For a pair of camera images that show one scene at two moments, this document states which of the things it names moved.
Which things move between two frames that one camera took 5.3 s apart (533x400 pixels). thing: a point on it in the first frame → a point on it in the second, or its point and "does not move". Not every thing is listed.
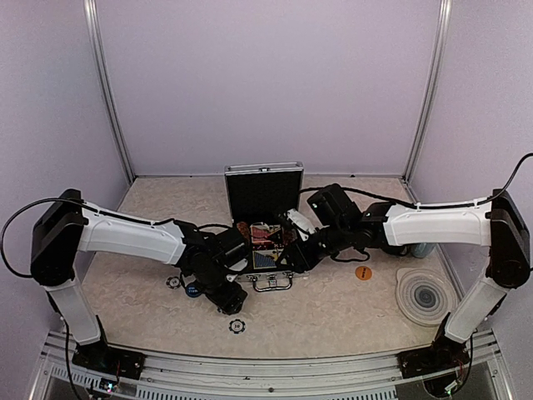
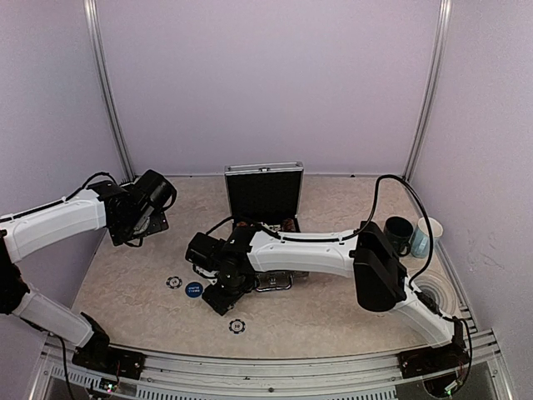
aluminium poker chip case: [261, 195] does not move
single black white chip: [236, 326] does not move
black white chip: [173, 282] does not move
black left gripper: [228, 302] → [156, 222]
